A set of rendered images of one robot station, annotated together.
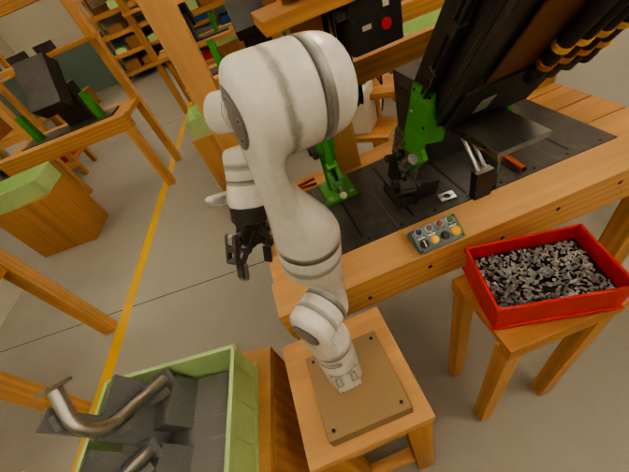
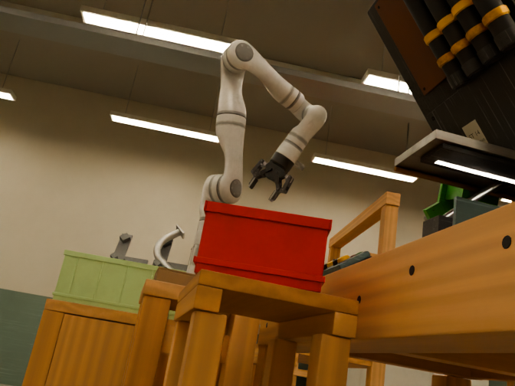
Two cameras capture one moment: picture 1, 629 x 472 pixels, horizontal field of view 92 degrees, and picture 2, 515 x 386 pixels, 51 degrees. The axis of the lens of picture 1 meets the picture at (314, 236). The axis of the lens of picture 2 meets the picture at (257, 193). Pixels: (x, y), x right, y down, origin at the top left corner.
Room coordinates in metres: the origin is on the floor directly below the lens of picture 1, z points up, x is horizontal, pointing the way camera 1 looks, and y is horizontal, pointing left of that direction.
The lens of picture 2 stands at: (0.15, -1.50, 0.66)
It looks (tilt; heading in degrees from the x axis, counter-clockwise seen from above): 19 degrees up; 80
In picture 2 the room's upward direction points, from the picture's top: 10 degrees clockwise
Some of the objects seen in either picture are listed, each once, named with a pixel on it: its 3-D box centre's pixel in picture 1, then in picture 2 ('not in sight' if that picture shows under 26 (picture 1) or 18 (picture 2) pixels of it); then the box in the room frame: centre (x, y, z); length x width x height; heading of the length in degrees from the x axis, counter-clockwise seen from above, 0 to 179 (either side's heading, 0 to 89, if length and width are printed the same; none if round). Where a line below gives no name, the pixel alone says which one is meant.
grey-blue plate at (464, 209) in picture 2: (488, 165); (476, 237); (0.73, -0.64, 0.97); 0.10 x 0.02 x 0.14; 0
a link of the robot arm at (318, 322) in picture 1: (322, 326); (218, 201); (0.32, 0.06, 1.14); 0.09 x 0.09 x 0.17; 41
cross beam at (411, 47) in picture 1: (386, 59); not in sight; (1.26, -0.55, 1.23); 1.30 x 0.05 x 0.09; 90
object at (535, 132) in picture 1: (477, 120); (502, 175); (0.79, -0.63, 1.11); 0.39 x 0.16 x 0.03; 0
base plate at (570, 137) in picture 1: (436, 171); not in sight; (0.89, -0.55, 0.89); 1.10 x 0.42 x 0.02; 90
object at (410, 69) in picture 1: (442, 105); not in sight; (1.03, -0.65, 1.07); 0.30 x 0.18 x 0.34; 90
